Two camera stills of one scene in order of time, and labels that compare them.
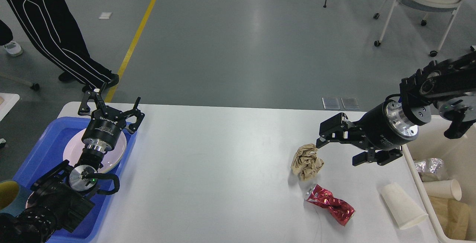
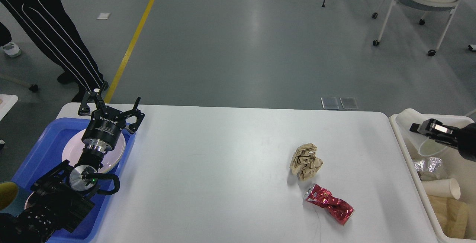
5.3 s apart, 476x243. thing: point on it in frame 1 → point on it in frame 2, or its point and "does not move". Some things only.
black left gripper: x=102 y=132 does not move
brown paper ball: x=305 y=163 does not move
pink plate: x=74 y=147 does not move
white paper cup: x=405 y=213 → x=425 y=146
